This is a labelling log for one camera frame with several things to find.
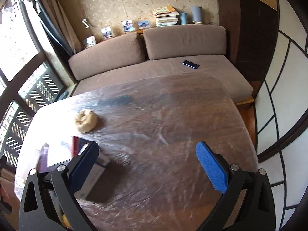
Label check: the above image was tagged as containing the right brown sofa cushion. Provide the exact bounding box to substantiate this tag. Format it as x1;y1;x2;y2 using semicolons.
143;24;227;60

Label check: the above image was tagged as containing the beige paper ball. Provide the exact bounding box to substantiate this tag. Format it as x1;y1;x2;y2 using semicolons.
74;109;98;134

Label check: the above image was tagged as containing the photo frame far left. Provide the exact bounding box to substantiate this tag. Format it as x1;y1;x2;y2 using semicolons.
83;35;97;49

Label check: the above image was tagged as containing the wall lamp fixture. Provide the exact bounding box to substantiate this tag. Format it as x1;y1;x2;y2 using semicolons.
82;19;89;29

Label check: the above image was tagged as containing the stack of books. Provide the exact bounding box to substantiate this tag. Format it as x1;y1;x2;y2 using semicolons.
152;6;180;27

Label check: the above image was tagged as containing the photo frame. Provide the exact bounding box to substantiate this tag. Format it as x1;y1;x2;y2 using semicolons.
83;35;97;49
137;20;150;30
122;19;135;33
101;26;113;40

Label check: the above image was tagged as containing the brown sofa cushion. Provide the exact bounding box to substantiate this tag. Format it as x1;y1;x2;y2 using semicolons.
143;24;227;60
68;32;145;81

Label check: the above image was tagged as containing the dark wooden cabinet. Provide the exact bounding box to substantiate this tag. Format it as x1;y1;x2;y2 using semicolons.
216;0;280;83

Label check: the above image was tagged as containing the grey cylindrical speaker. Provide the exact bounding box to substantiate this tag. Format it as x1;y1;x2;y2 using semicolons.
191;6;203;24

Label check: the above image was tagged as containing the white blue medicine box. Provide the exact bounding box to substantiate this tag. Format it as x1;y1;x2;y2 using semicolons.
68;136;110;199

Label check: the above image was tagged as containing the black smartphone on sofa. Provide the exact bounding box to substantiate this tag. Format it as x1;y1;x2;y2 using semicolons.
182;60;199;69

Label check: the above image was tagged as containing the blue cylindrical container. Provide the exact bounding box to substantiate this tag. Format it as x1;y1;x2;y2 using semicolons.
180;12;187;25

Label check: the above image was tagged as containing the beige curtain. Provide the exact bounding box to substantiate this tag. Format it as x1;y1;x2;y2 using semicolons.
38;0;82;56

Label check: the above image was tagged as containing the left brown sofa cushion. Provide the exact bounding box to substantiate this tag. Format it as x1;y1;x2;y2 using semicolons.
68;32;145;81

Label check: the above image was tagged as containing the clear plastic table cover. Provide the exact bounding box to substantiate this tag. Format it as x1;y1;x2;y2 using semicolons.
15;74;257;230

